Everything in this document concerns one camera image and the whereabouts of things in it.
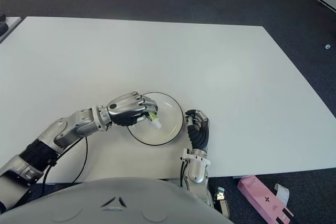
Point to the green toothpaste tube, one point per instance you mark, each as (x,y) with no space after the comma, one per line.
(155,121)

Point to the small white floor object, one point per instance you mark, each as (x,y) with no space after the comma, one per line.
(327,46)

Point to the pink cardboard box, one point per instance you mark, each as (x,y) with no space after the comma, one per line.
(262,197)

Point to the silver metal bracket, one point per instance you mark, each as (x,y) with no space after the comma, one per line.
(223,203)

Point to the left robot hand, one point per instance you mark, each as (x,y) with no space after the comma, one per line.
(128,108)

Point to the white plate with black rim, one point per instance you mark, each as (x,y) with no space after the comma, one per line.
(169,124)

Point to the white side table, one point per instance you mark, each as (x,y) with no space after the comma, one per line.
(11,24)

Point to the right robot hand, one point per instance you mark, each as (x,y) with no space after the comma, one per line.
(200,134)

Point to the white paper tag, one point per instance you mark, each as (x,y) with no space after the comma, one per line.
(283,193)

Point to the grey robot torso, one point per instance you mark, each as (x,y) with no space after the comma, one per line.
(118,203)

